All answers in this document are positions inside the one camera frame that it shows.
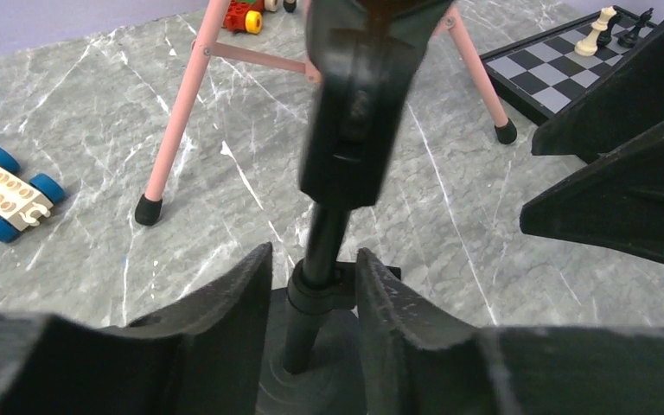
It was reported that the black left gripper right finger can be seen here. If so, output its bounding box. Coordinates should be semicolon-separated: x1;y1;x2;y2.
356;249;664;414

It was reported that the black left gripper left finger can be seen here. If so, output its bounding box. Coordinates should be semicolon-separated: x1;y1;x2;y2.
0;243;272;414

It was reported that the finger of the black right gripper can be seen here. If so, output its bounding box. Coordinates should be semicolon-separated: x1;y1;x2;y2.
531;21;664;159
520;120;664;264

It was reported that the black microphone stand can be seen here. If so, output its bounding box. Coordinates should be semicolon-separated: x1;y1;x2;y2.
256;1;450;414

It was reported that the black chess piece right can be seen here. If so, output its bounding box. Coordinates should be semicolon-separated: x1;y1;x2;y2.
617;8;654;49

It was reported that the black chess piece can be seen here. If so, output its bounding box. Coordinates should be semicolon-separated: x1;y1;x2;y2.
617;8;654;49
597;12;623;48

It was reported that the black chess piece left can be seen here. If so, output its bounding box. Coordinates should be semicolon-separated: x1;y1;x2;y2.
597;12;623;48

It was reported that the white chess piece upper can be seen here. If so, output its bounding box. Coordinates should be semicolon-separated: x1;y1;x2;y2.
574;6;616;57

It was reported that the black white chessboard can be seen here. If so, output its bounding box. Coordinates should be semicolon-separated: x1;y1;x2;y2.
481;6;640;125

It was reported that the pink music stand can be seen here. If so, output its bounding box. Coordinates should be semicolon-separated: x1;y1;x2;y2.
134;0;520;227

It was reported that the white blue toy car chassis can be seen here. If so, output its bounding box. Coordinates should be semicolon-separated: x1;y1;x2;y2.
0;147;67;243

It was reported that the colourful toy block vehicle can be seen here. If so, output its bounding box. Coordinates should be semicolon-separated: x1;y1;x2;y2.
222;0;297;35

